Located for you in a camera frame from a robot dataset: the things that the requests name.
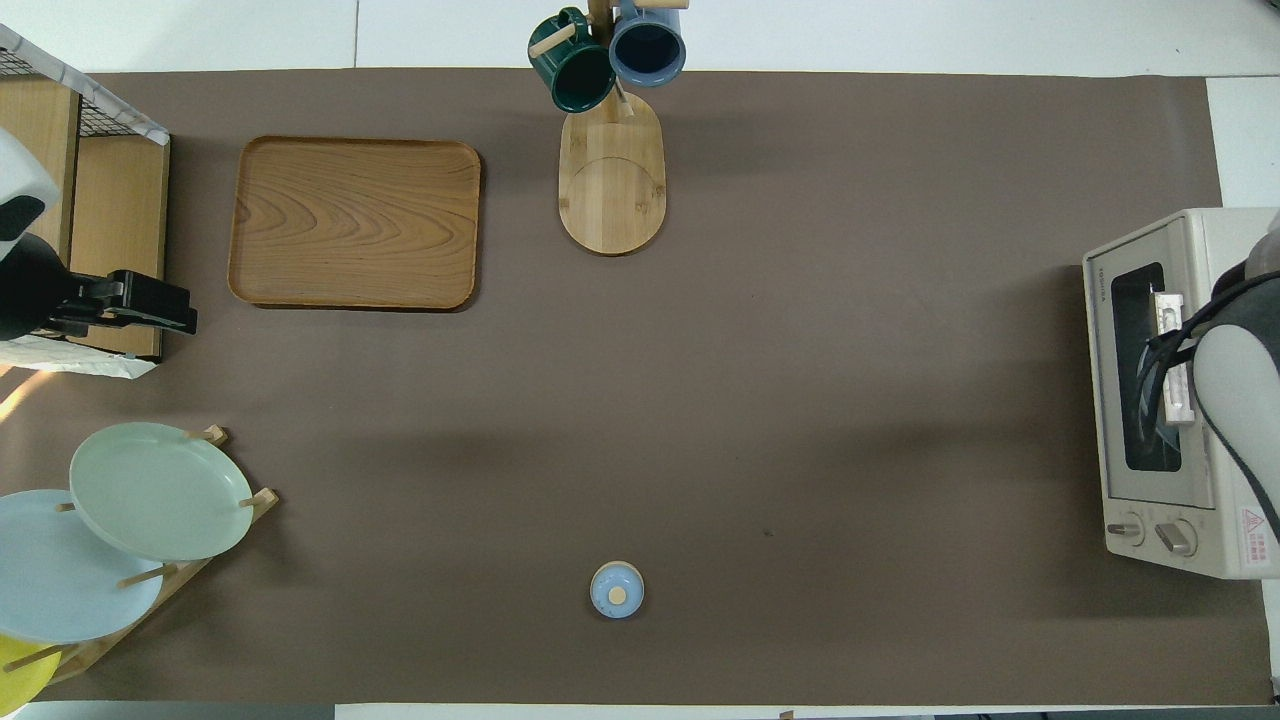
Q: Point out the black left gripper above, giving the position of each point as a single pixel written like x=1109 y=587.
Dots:
x=40 y=295

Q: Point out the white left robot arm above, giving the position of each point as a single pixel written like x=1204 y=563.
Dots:
x=20 y=170

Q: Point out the cream toaster oven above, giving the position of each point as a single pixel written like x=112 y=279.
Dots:
x=1230 y=540

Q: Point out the pale green plate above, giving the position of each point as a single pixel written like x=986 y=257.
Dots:
x=160 y=490

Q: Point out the light blue racked plate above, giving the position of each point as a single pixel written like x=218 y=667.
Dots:
x=60 y=590

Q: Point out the wooden plate rack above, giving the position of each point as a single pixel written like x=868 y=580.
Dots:
x=265 y=498

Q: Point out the rectangular wooden tray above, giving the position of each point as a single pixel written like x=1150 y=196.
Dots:
x=350 y=220

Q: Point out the yellow plate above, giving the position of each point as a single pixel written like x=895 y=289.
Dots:
x=20 y=680

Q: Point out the wooden mug tree stand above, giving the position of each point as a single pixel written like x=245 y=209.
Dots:
x=610 y=190

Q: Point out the dark green mug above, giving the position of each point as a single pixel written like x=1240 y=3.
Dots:
x=580 y=75

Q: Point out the blue mug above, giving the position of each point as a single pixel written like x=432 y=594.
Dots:
x=647 y=50

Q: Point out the brown table mat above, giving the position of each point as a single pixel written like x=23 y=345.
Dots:
x=800 y=400

